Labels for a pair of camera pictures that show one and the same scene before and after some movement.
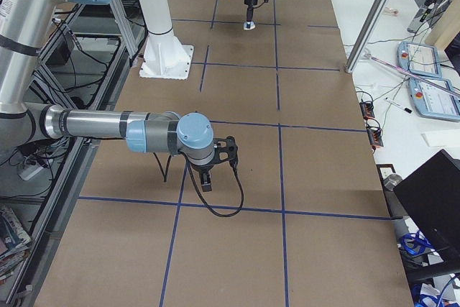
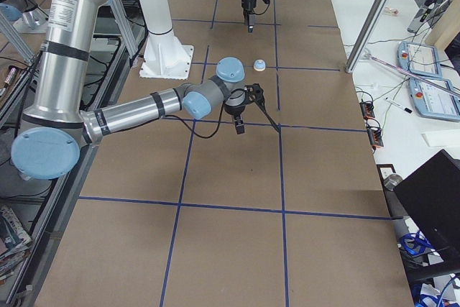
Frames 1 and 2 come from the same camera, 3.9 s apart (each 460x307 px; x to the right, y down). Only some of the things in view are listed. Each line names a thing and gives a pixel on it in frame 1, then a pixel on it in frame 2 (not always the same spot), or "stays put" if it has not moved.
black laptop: (430, 199) stays put
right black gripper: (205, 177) -> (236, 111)
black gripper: (226, 149) -> (254, 93)
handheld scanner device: (425, 14) stays put
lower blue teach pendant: (435, 103) stays put
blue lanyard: (419, 239) stays put
